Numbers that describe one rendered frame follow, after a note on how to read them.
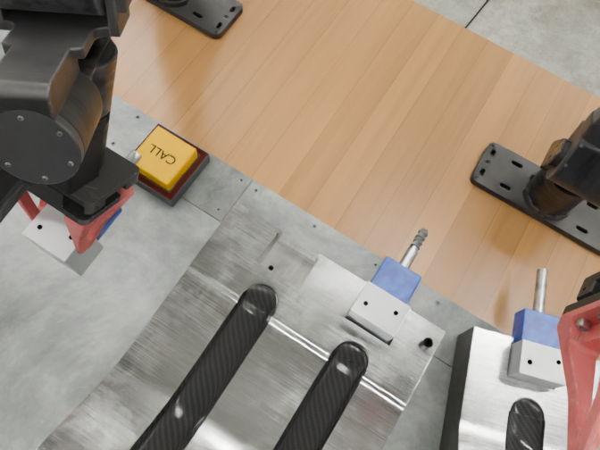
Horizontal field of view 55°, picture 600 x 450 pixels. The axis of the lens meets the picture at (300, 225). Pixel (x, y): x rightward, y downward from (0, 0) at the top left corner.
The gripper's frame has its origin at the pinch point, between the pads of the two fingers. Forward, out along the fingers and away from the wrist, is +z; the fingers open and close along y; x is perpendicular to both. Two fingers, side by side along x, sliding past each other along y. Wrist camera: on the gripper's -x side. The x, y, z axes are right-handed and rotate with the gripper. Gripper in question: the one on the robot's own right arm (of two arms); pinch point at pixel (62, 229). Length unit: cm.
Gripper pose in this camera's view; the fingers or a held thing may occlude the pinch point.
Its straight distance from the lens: 58.0
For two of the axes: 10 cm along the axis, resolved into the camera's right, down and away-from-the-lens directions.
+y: 8.5, 5.2, -1.2
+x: 4.2, -5.2, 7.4
